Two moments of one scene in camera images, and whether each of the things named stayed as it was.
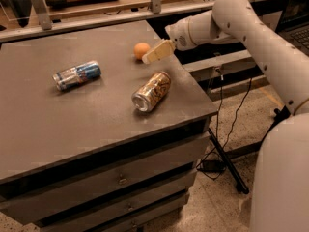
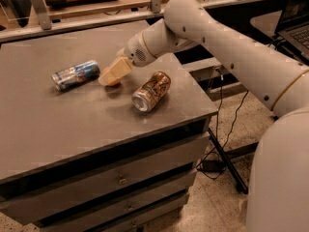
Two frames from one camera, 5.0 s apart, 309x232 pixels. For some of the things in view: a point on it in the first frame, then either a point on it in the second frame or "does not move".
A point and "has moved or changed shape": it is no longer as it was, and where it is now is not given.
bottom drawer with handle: (135, 224) does not move
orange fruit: (140, 49) has moved or changed shape
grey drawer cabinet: (101, 130) does not move
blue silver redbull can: (70, 77) does not move
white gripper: (178, 35) → (135, 51)
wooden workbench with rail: (75, 9) does not move
